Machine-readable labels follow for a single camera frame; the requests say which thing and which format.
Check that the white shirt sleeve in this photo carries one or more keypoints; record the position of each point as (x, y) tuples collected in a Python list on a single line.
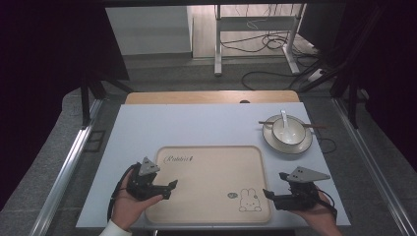
[(113, 230)]

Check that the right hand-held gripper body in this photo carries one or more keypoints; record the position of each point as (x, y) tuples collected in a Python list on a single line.
[(300, 196)]

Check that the person's right hand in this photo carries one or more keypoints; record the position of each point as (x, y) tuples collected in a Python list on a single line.
[(316, 214)]

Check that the white ceramic spoon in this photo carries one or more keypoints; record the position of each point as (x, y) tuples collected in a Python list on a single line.
[(284, 119)]

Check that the silver metal rail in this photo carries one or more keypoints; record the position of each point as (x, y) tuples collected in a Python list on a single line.
[(67, 170), (373, 170)]

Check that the white round plate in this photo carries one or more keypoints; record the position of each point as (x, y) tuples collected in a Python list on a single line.
[(296, 148)]

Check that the brown wooden chopstick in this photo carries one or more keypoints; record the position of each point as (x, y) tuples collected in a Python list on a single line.
[(314, 126)]

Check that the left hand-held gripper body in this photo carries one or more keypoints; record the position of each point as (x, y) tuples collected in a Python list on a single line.
[(141, 188)]

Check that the white power strip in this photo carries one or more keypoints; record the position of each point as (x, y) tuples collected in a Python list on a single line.
[(316, 74)]

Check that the dark curtain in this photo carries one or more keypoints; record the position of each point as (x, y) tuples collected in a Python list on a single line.
[(393, 72), (39, 82)]

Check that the beige tray with rabbit print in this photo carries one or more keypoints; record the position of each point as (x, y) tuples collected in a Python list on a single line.
[(209, 187)]

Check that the black metal stand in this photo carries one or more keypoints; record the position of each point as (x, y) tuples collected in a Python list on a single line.
[(86, 101), (353, 98)]

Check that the white bowl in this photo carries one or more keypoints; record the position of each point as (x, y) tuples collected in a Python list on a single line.
[(293, 132)]

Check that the white metal desk frame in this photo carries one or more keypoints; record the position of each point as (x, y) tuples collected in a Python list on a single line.
[(255, 23)]

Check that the person's left hand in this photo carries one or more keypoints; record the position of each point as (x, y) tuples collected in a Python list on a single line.
[(126, 209)]

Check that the wooden table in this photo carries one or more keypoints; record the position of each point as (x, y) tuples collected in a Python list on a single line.
[(209, 97)]

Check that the white cabinet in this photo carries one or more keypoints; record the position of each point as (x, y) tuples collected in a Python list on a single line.
[(149, 31)]

